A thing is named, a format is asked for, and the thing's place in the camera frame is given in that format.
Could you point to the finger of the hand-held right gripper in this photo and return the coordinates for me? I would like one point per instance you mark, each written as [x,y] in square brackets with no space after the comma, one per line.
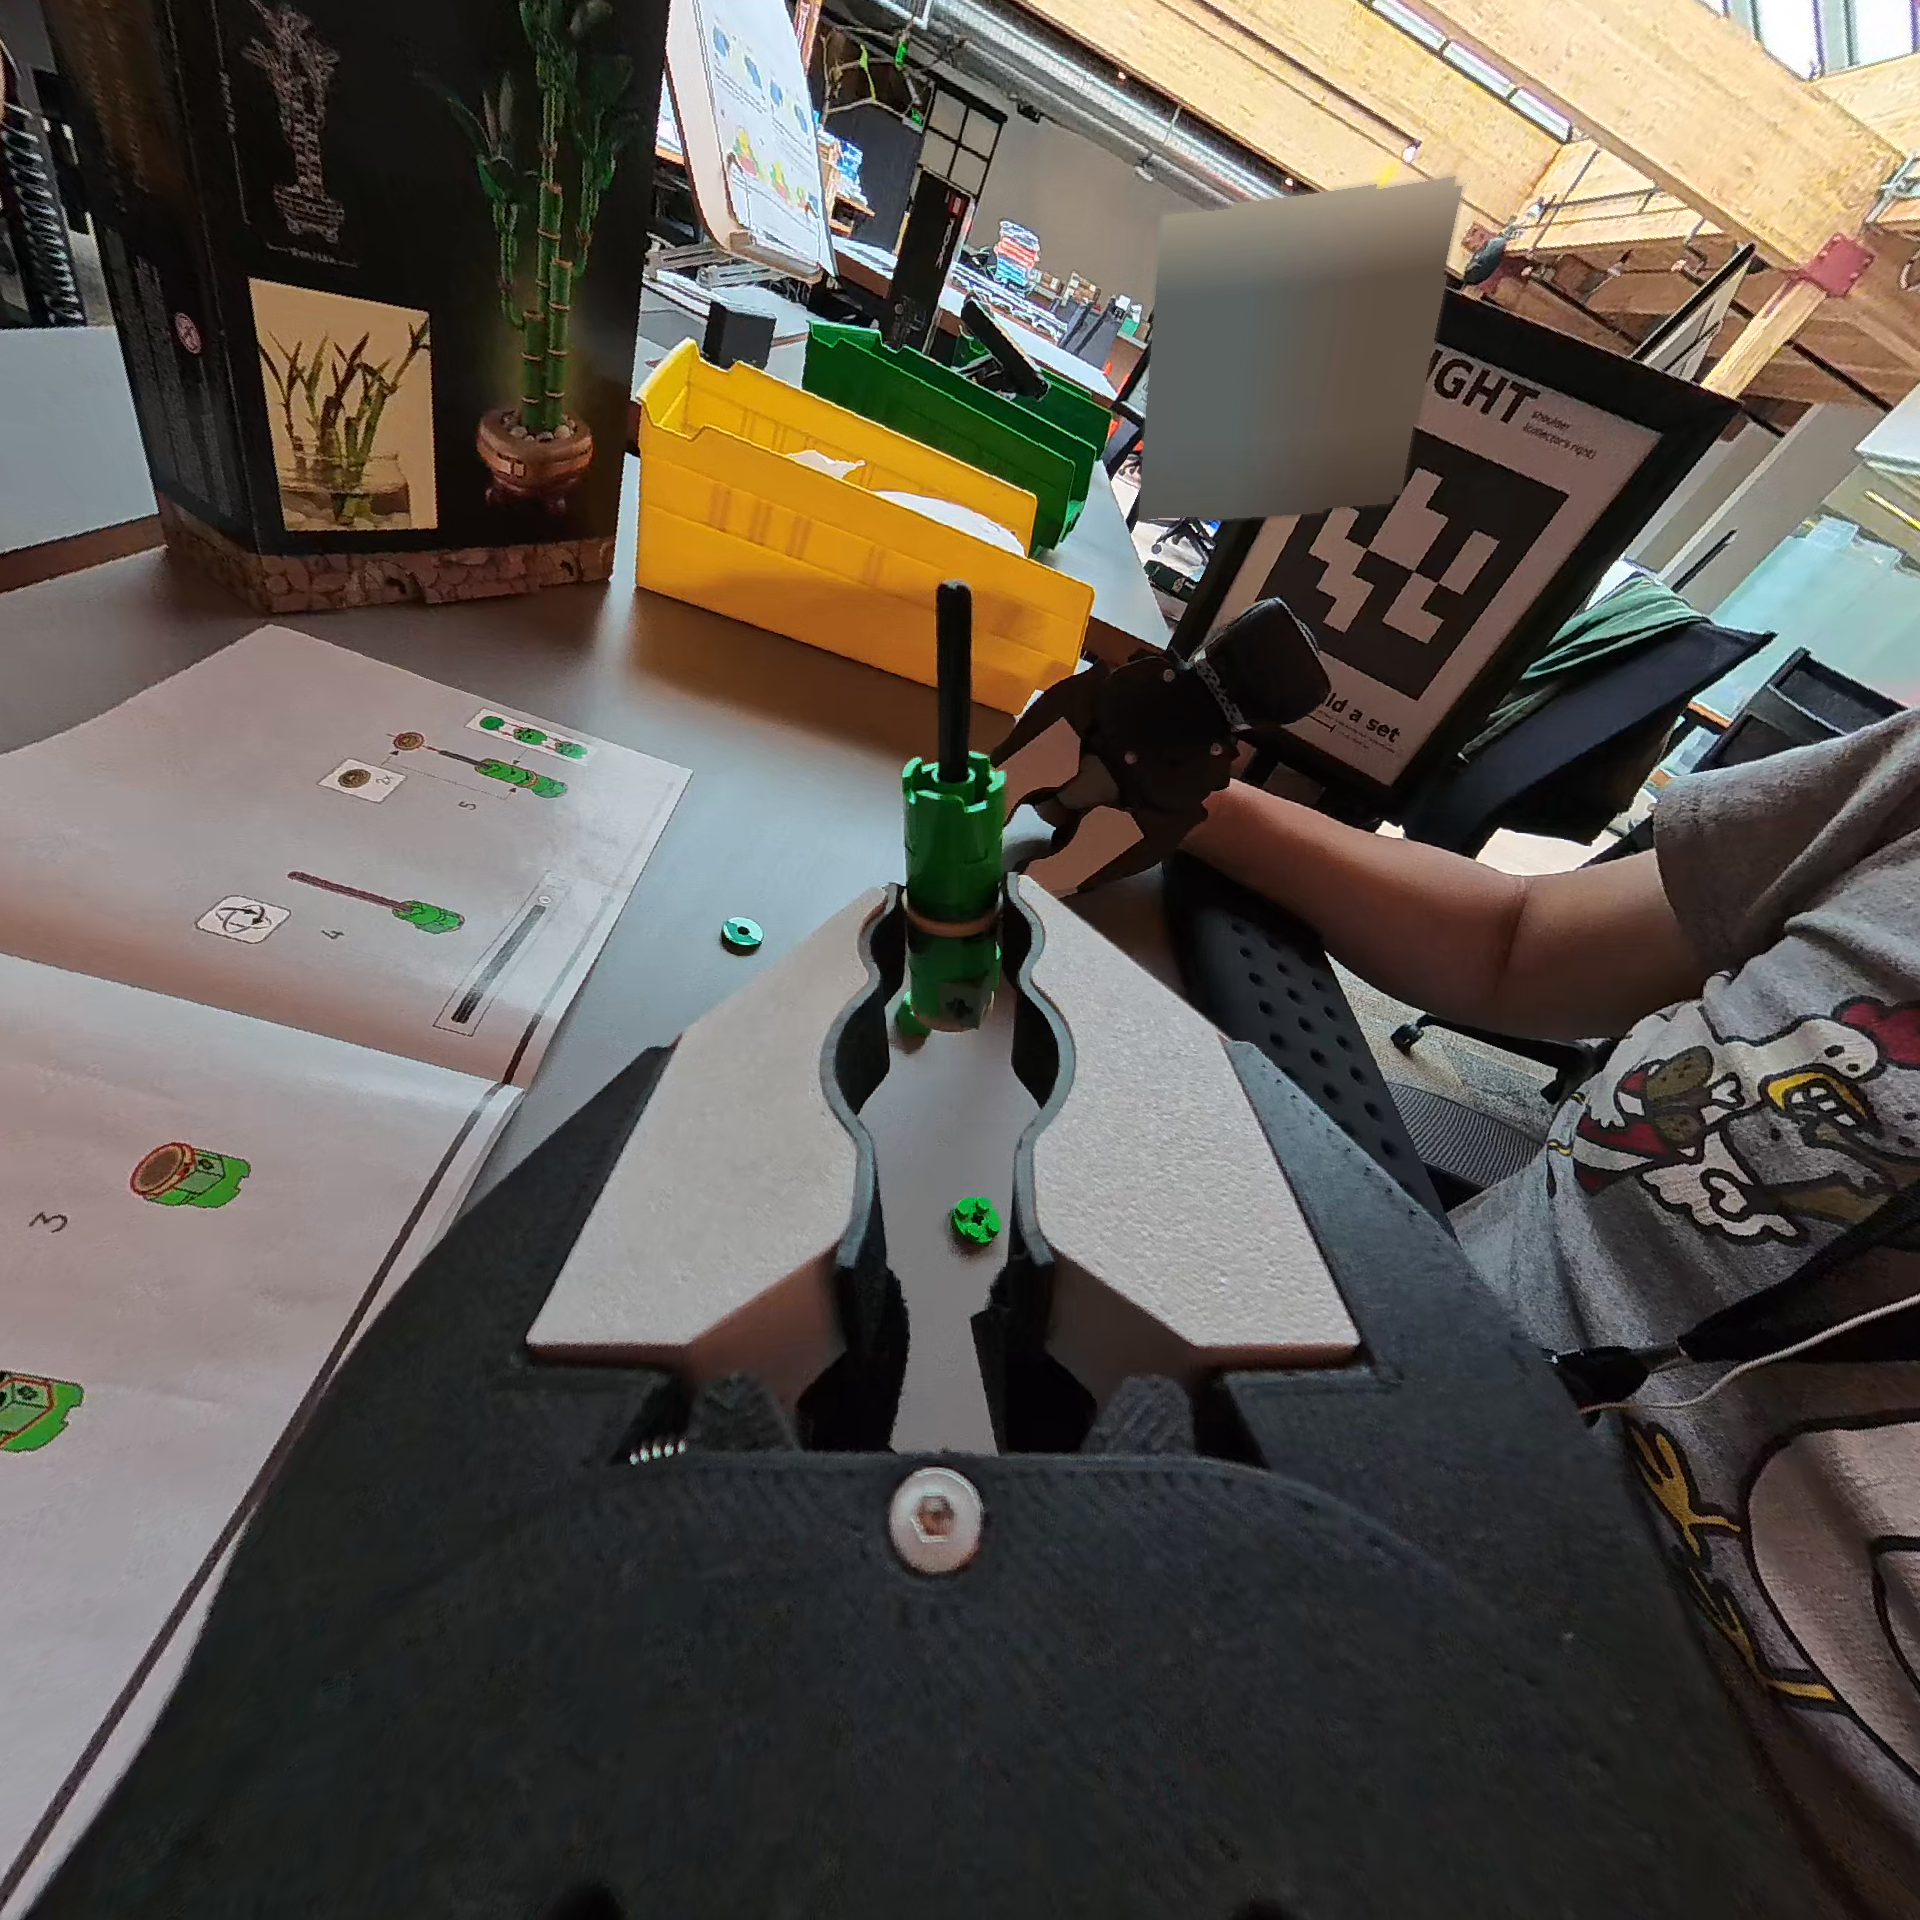
[1103,848]
[1044,775]

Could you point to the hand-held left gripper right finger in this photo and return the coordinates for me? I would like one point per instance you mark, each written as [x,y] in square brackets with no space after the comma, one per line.
[1184,1199]

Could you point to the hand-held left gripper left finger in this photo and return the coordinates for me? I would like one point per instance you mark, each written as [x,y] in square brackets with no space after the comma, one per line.
[707,1199]

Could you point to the green bamboo segment black axle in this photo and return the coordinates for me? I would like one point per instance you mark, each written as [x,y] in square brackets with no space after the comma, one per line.
[950,840]

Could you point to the white building instruction booklet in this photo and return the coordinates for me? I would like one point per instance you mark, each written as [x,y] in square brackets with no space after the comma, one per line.
[225,840]

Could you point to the person's right forearm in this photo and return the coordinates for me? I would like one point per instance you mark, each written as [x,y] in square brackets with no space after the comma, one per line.
[1424,916]

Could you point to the small green round brick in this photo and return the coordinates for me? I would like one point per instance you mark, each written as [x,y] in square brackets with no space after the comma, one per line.
[976,1219]

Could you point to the white plastic bag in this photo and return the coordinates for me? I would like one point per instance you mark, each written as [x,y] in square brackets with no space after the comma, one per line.
[960,523]
[826,465]

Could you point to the green round plate brick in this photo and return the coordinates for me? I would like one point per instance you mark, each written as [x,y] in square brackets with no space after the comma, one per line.
[742,937]

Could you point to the yellow plastic bin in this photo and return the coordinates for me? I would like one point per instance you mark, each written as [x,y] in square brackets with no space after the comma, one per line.
[779,570]

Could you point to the black chair base with casters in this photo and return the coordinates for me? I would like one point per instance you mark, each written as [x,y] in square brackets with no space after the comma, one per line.
[1501,1060]

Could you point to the green plastic bin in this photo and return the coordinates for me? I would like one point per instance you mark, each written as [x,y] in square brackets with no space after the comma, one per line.
[931,398]

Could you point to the black tool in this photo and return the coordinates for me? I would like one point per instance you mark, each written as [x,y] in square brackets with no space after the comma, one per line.
[1005,353]

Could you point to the black office chair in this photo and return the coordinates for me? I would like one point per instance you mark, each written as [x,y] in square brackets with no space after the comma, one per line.
[1816,714]
[1590,767]

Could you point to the green jacket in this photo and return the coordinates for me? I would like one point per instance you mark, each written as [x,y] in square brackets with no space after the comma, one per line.
[1612,638]

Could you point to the tall black box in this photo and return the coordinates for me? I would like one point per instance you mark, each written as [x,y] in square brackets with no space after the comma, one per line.
[931,255]

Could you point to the small black box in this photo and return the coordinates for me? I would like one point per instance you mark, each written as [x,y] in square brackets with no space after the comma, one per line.
[739,331]

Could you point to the person's grey printed shirt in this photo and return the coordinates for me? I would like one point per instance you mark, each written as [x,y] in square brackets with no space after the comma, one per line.
[1726,1501]

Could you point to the document stand with sheet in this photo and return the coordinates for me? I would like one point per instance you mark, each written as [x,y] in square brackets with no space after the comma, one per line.
[758,135]

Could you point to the black bamboo set box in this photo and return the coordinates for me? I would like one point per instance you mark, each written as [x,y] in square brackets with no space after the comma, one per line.
[225,226]

